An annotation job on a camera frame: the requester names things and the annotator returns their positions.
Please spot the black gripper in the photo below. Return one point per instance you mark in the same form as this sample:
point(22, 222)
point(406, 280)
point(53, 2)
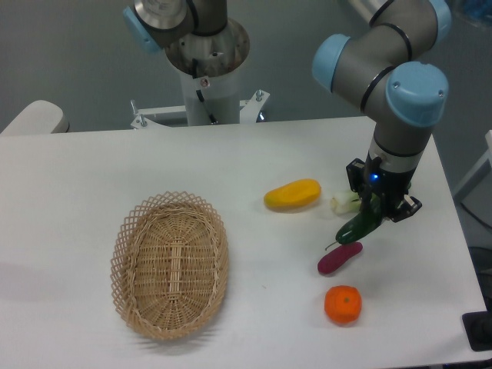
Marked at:
point(391, 187)

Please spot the green cucumber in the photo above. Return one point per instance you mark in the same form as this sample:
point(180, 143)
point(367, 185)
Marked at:
point(363, 223)

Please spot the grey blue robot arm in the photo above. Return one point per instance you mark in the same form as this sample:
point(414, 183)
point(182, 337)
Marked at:
point(379, 73)

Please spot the green bok choy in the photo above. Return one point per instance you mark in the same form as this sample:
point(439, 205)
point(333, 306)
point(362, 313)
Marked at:
point(344, 202)

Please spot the yellow mango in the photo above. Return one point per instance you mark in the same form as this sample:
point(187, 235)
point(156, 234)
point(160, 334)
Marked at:
point(296, 194)

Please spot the purple sweet potato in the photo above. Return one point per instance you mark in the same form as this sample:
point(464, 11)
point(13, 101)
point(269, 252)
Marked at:
point(336, 258)

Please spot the orange tangerine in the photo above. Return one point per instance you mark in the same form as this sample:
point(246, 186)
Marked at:
point(343, 304)

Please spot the black device at table edge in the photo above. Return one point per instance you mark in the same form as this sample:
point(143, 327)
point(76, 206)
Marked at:
point(478, 330)

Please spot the woven wicker basket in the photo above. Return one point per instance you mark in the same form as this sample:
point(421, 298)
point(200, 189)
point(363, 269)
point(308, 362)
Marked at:
point(169, 268)

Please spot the white chair armrest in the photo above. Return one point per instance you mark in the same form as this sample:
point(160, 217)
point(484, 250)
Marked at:
point(38, 118)

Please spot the white side table frame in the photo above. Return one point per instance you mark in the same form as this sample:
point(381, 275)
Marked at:
point(475, 175)

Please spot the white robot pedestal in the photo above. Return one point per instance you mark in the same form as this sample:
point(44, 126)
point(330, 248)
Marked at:
point(209, 71)

